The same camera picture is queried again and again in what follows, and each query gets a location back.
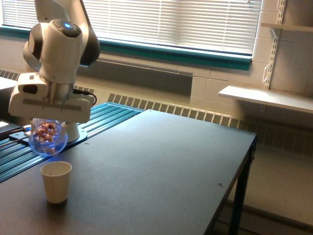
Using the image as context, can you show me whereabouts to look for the white lower wall shelf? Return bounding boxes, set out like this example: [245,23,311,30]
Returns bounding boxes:
[218,86,313,114]

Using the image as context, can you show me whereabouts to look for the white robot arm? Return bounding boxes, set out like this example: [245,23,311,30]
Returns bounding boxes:
[8,0,100,142]

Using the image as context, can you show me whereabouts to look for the white shelf rail bracket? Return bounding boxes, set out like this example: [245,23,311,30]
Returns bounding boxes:
[261,0,286,90]

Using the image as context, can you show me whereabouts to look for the white side table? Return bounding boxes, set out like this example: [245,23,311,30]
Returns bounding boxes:
[0,77,18,90]

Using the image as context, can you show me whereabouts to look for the black table leg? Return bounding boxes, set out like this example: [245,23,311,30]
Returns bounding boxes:
[228,136,257,235]

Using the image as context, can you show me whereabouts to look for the white upper wall shelf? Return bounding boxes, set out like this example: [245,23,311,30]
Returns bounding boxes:
[261,23,313,32]

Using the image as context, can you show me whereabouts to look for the white window blinds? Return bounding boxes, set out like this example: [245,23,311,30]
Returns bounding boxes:
[1,0,262,55]

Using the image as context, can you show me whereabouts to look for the white paper cup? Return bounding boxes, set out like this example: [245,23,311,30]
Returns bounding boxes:
[40,161,72,204]

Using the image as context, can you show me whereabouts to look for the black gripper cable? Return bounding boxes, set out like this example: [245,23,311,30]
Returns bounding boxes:
[73,89,97,107]

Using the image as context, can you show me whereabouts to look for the clear plastic jar with nuts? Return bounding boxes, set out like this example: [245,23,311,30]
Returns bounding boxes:
[29,118,68,157]

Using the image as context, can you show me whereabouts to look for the white wall shelf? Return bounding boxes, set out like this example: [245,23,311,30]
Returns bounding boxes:
[261,23,313,32]
[218,86,313,114]

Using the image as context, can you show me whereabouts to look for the baseboard radiator grille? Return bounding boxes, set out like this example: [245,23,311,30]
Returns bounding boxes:
[0,70,313,155]

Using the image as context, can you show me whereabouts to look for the black cables at base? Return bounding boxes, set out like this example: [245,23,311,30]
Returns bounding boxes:
[0,124,32,147]

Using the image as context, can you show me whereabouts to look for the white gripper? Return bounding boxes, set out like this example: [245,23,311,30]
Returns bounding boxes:
[8,72,94,123]

